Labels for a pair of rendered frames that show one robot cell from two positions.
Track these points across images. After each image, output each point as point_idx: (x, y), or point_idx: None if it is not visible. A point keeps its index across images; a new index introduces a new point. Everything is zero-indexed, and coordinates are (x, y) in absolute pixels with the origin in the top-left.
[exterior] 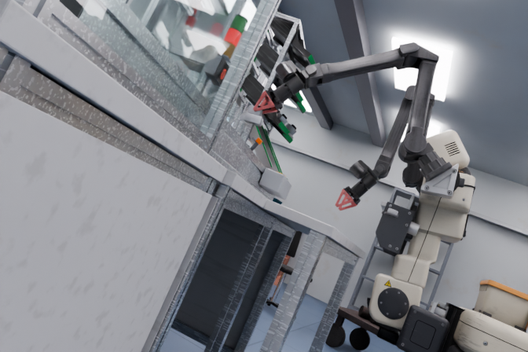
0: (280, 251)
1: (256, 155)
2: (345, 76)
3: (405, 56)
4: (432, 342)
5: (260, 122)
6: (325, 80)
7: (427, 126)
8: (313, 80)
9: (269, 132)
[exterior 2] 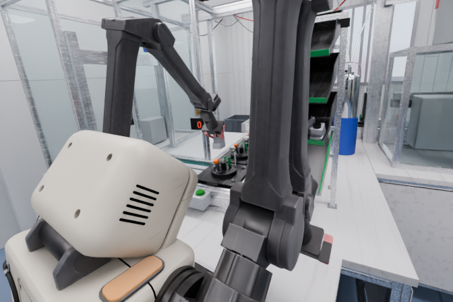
0: (387, 301)
1: (332, 161)
2: (188, 92)
3: (141, 44)
4: None
5: (213, 147)
6: (196, 102)
7: (251, 71)
8: (197, 106)
9: (334, 133)
